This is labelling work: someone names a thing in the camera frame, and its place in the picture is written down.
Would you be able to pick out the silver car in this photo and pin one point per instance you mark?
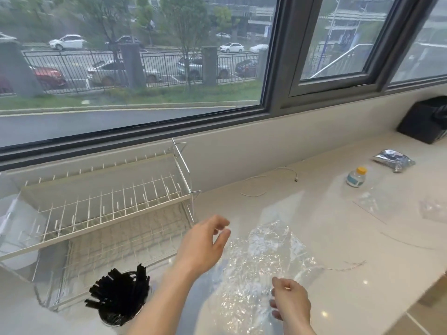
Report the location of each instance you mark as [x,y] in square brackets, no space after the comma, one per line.
[194,68]
[108,71]

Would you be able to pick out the red car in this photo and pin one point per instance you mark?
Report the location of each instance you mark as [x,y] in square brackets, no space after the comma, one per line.
[49,76]

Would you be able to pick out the person's left forearm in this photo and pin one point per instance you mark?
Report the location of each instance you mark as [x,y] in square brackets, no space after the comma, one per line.
[164,303]

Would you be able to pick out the grey concrete fence pillar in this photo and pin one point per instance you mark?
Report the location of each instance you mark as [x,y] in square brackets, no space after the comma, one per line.
[19,69]
[132,66]
[209,66]

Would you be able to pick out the person's left thumb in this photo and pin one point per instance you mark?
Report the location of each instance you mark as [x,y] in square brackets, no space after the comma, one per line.
[222,240]

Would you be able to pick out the person's right hand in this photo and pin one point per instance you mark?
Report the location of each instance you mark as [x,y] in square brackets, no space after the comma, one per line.
[295,305]

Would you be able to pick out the person's right fingers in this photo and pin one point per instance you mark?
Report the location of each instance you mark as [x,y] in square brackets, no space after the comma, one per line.
[277,300]

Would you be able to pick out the white car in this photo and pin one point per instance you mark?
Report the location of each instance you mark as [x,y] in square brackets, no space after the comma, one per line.
[232,47]
[68,41]

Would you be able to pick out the flat clear plastic bag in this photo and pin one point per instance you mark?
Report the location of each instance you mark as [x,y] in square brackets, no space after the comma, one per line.
[380,204]

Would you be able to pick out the small clear plastic bag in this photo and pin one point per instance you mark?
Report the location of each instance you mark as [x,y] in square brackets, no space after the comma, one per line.
[434,209]

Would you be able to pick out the person's right forearm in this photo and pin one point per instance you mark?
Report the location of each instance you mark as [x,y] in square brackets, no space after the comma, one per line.
[300,331]

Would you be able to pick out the small bottle with yellow cap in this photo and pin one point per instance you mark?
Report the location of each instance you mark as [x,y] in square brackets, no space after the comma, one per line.
[356,177]

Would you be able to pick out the dark blue car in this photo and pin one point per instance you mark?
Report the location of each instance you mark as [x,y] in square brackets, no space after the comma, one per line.
[247,68]

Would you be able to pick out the bundle of black chopsticks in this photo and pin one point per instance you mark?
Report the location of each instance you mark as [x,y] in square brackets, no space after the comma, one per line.
[118,293]

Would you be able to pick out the person's left hand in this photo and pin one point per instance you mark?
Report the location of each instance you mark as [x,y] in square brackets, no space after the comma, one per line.
[199,245]

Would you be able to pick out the large clear plastic bag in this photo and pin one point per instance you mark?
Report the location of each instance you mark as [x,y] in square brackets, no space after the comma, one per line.
[251,272]

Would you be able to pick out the dark grey window frame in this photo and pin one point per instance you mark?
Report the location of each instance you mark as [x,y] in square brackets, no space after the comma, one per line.
[279,66]

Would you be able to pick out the silver foil packet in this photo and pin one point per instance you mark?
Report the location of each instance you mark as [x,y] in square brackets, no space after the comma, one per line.
[393,159]

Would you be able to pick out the black box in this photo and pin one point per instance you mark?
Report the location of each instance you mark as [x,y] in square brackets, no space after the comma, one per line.
[420,120]

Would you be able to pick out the black metal fence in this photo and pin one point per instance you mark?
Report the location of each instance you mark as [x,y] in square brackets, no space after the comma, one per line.
[164,69]

